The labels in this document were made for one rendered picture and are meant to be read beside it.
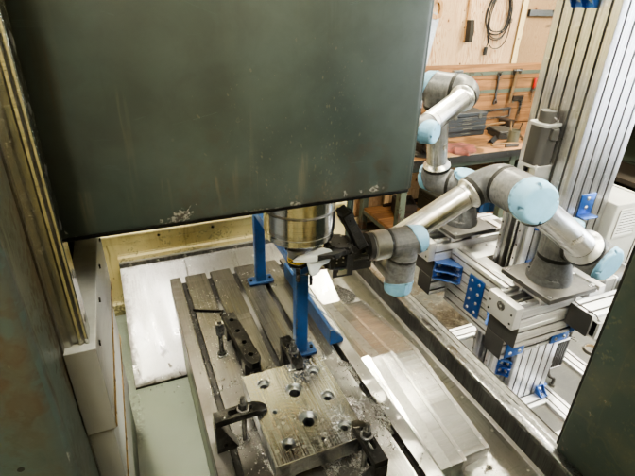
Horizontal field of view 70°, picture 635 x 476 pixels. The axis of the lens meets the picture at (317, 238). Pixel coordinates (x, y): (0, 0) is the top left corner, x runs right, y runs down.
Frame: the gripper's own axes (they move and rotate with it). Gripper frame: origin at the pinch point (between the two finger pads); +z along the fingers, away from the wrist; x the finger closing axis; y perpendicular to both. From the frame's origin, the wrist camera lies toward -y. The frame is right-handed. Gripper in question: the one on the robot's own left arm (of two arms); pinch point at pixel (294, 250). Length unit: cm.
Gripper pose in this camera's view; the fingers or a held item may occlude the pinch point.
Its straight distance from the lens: 105.4
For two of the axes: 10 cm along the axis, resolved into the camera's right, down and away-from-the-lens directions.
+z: -9.3, 1.4, -3.4
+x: -3.6, -4.4, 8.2
